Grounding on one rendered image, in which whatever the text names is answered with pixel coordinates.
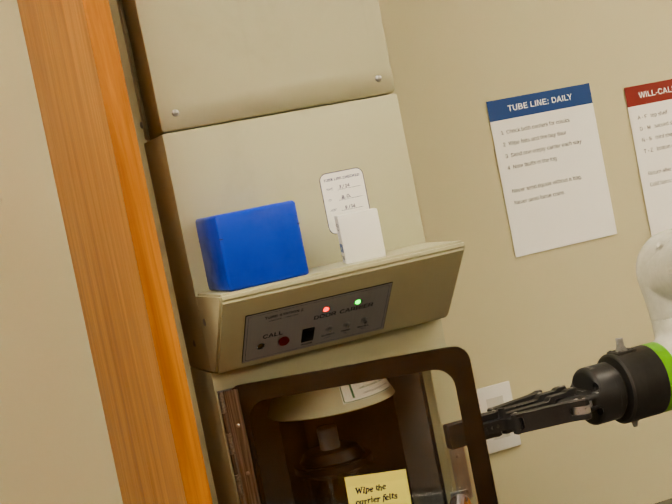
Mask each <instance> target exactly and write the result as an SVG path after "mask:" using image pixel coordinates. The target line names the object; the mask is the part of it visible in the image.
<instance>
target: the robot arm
mask: <svg viewBox="0 0 672 504"><path fill-rule="evenodd" d="M636 277H637V281H638V284H639V286H640V289H641V292H642V294H643V297H644V300H645V303H646V306H647V309H648V313H649V316H650V319H651V323H652V328H653V332H654V337H655V339H654V341H653V342H649V343H646V344H642V345H638V346H635V347H631V348H626V347H625V346H624V342H623V338H616V339H615V340H616V350H613V351H611V350H610V351H609V352H607V354H605V355H603V356H602V357H601V358H600V359H599V360H598V363H597V364H594V365H590V366H587V367H583V368H580V369H578V370H577V371H576V372H575V374H574V376H573V378H572V383H571V386H570V388H566V386H565V385H562V386H557V387H554V388H552V390H550V391H547V392H543V393H542V390H535V391H534V392H532V393H530V394H528V395H526V396H523V397H520V398H517V399H514V400H511V401H508V402H506V403H503V404H500V405H497V406H494V407H490V408H488V409H487V412H485V413H481V415H482V420H483V425H484V431H485V436H486V440H487V439H491V438H494V437H500V436H501V435H502V433H503V434H509V433H511V432H514V434H517V435H519V434H522V433H525V432H530V431H534V430H538V429H543V428H547V427H552V426H556V425H560V424H565V423H569V422H574V421H580V420H586V421H587V422H588V423H590V424H592V425H600V424H603V423H607V422H610V421H613V420H616V421H617V422H619V423H622V424H627V423H630V422H632V425H633V427H637V426H638V421H639V420H641V419H644V418H647V417H651V416H654V415H657V414H661V413H664V412H667V411H671V410H672V229H667V230H664V231H661V232H659V233H657V234H655V235H654V236H652V237H651V238H650V239H649V240H648V241H647V242H646V243H645V244H644V245H643V247H642V248H641V250H640V252H639V254H638V257H637V261H636Z"/></svg>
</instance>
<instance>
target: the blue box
mask: <svg viewBox="0 0 672 504"><path fill-rule="evenodd" d="M195 223H196V228H197V233H198V238H199V243H200V248H201V253H202V257H203V262H204V267H205V272H206V277H207V282H208V287H209V289H210V290H211V291H237V290H241V289H245V288H250V287H254V286H259V285H263V284H268V283H272V282H277V281H281V280H286V279H290V278H294V277H299V276H303V275H307V274H308V273H309V270H308V265H307V260H306V255H305V250H304V245H303V240H302V235H301V231H300V226H299V224H300V223H299V221H298V216H297V211H296V206H295V202H294V201H292V200H291V201H285V202H280V203H274V204H269V205H264V206H259V207H254V208H249V209H244V210H239V211H234V212H229V213H224V214H219V215H214V216H209V217H204V218H199V219H196V221H195Z"/></svg>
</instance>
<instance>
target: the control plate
mask: <svg viewBox="0 0 672 504"><path fill-rule="evenodd" d="M392 283H393V282H389V283H385V284H381V285H376V286H372V287H368V288H363V289H359V290H355V291H351V292H346V293H342V294H338V295H333V296H329V297H325V298H320V299H316V300H312V301H308V302H303V303H299V304H295V305H290V306H286V307H282V308H277V309H273V310H269V311H265V312H260V313H256V314H252V315H247V316H245V328H244V340H243V352H242V363H245V362H249V361H254V360H258V359H262V358H266V357H270V356H274V355H278V354H282V353H286V352H290V351H294V350H298V349H302V348H306V347H310V346H315V345H319V344H323V343H327V342H331V341H335V340H339V339H343V338H347V337H351V336H355V335H359V334H363V333H367V332H371V331H375V330H380V329H383V328H384V323H385V318H386V313H387V308H388V303H389V298H390V293H391V288H392ZM356 299H361V300H362V302H361V303H360V304H358V305H354V301H355V300H356ZM326 306H329V307H330V310H329V311H328V312H322V309H323V308H324V307H326ZM364 317H366V318H368V320H367V323H366V324H364V323H362V322H361V319H363V318H364ZM346 322H350V325H349V326H350V327H349V328H346V327H344V326H343V325H344V323H346ZM328 326H332V331H331V332H329V331H326V328H327V327H328ZM311 327H315V330H314V337H313V340H311V341H307V342H303V343H301V338H302V331H303V329H307V328H311ZM285 336H286V337H288V338H289V340H290V341H289V343H288V344H287V345H284V346H281V345H279V343H278V341H279V339H280V338H282V337H285ZM260 343H264V344H265V346H264V348H262V349H257V345H258V344H260Z"/></svg>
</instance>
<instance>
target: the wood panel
mask: <svg viewBox="0 0 672 504"><path fill-rule="evenodd" d="M17 3H18V8H19V13H20V18H21V22H22V27H23V32H24V37H25V41H26V46H27V51H28V56H29V60H30V65H31V70H32V75H33V79H34V84H35V89H36V93H37V98H38V103H39V108H40V112H41V117H42V122H43V127H44V131H45V136H46V141H47V146H48V150H49V155H50V160H51V165H52V169H53V174H54V179H55V183H56V188H57V193H58V198H59V202H60V207H61V212H62V217H63V221H64V226H65V231H66V236H67V240H68V245H69V250H70V255H71V259H72V264H73V269H74V273H75V278H76V283H77V288H78V292H79V297H80V302H81V307H82V311H83V316H84V321H85V326H86V330H87V335H88V340H89V345H90V349H91V354H92V359H93V363H94V368H95V373H96V378H97V382H98V387H99V392H100V397H101V401H102V406H103V411H104V416H105V420H106V425H107V430H108V434H109V439H110V444H111V449H112V453H113V458H114V463H115V468H116V472H117V477H118V482H119V487H120V491H121V496H122V501H123V504H213V502H212V497H211V493H210V488H209V483H208V478H207V473H206V468H205V464H204V459H203V454H202V449H201V444H200V439H199V435H198V430H197V425H196V420H195V415H194V410H193V406H192V401H191V396H190V391H189V386H188V382H187V377H186V372H185V367H184V362H183V357H182V353H181V348H180V343H179V338H178V333H177V328H176V324H175V319H174V314H173V309H172V304H171V300H170V295H169V290H168V285H167V280H166V275H165V271H164V266H163V261H162V256H161V251H160V246H159V242H158V237H157V232H156V227H155V222H154V217H153V213H152V208H151V203H150V198H149V193H148V189H147V184H146V179H145V174H144V169H143V164H142V160H141V155H140V150H139V145H138V140H137V135H136V131H135V126H134V121H133V116H132V111H131V107H130V102H129V97H128V92H127V87H126V82H125V78H124V73H123V68H122V63H121V58H120V53H119V49H118V44H117V39H116V34H115V29H114V24H113V20H112V15H111V10H110V5H109V0H17Z"/></svg>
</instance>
